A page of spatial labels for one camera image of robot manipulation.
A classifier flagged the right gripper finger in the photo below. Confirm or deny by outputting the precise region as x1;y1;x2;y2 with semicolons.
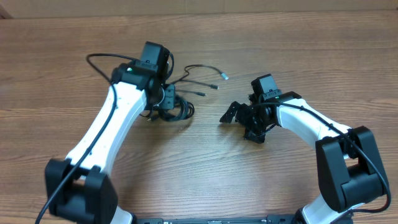
243;128;266;144
220;101;241;123

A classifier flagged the black multi-head cable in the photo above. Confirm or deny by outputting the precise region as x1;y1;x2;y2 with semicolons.
139;64;230;123

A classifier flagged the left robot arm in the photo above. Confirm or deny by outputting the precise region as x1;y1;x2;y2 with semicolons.
36;42;175;223

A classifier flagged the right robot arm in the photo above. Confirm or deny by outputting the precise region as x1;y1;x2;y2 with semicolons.
220;74;392;224

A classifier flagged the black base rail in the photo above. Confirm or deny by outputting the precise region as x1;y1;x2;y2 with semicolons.
132;215;305;224

